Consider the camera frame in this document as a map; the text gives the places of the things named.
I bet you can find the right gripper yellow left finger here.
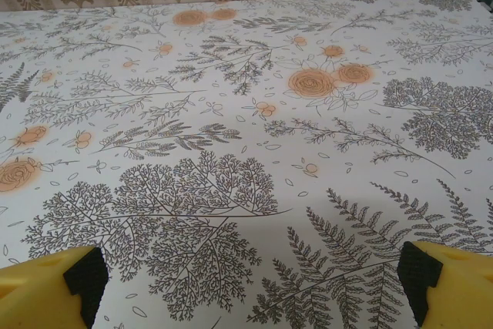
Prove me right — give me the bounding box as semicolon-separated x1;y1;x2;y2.
0;246;108;329

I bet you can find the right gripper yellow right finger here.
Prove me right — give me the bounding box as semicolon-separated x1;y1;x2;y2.
400;240;493;329

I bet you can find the floral patterned table cover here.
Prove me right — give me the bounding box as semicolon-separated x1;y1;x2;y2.
0;0;493;329

